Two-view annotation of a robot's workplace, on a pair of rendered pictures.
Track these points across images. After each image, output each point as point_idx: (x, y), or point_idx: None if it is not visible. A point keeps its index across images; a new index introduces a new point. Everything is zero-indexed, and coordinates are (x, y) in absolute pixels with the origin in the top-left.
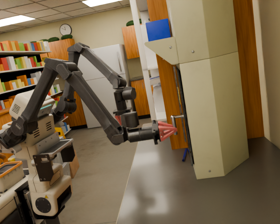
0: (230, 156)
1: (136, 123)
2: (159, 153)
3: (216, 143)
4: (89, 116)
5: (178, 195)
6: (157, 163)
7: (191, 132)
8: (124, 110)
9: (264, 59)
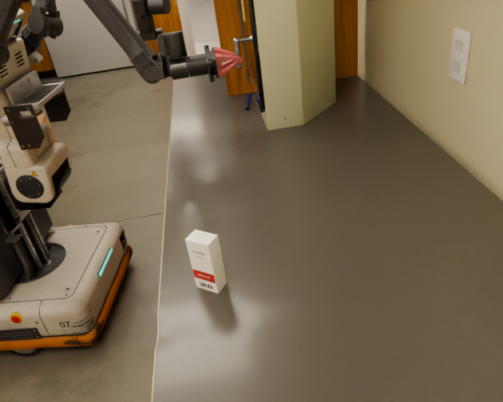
0: (311, 98)
1: (181, 49)
2: (210, 101)
3: (295, 79)
4: (58, 54)
5: (245, 149)
6: (209, 114)
7: (263, 62)
8: (152, 33)
9: None
